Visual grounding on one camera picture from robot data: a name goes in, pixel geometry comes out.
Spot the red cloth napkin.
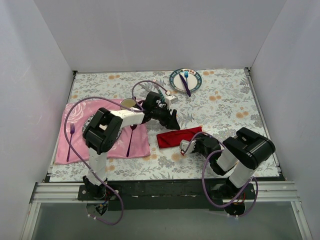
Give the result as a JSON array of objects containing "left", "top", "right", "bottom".
[{"left": 156, "top": 126, "right": 202, "bottom": 149}]

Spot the teal handled fork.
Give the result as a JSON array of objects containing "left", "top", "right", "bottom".
[{"left": 154, "top": 84, "right": 165, "bottom": 103}]

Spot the teal handled knife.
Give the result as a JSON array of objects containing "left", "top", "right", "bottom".
[{"left": 138, "top": 83, "right": 152, "bottom": 92}]

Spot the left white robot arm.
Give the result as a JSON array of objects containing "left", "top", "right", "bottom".
[{"left": 82, "top": 91, "right": 180, "bottom": 200}]

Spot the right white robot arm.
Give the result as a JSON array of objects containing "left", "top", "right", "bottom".
[{"left": 190, "top": 127, "right": 276, "bottom": 199}]

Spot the cream enamel mug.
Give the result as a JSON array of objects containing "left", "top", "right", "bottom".
[{"left": 120, "top": 98, "right": 136, "bottom": 108}]

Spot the purple spoon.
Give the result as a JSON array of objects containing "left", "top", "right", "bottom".
[{"left": 126, "top": 124, "right": 137, "bottom": 158}]

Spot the purple knife on plate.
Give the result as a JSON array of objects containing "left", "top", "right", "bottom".
[{"left": 179, "top": 74, "right": 191, "bottom": 97}]

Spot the white plate blue rim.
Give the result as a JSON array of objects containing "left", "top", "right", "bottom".
[{"left": 169, "top": 68, "right": 203, "bottom": 97}]

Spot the blue fork on plate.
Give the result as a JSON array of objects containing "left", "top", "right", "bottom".
[{"left": 184, "top": 71, "right": 189, "bottom": 85}]

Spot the blue floral plate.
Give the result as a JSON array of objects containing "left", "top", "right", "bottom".
[{"left": 82, "top": 114, "right": 99, "bottom": 145}]

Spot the purple fork on placemat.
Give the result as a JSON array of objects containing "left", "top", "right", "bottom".
[{"left": 66, "top": 122, "right": 76, "bottom": 162}]

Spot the pink floral placemat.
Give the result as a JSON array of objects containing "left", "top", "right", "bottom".
[{"left": 55, "top": 99, "right": 151, "bottom": 165}]

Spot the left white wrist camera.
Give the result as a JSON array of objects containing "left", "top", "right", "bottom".
[{"left": 164, "top": 95, "right": 179, "bottom": 108}]

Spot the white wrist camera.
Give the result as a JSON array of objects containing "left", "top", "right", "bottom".
[
  {"left": 164, "top": 95, "right": 179, "bottom": 108},
  {"left": 179, "top": 140, "right": 197, "bottom": 156}
]

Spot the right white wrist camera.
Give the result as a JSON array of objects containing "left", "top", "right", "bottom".
[{"left": 179, "top": 140, "right": 197, "bottom": 156}]

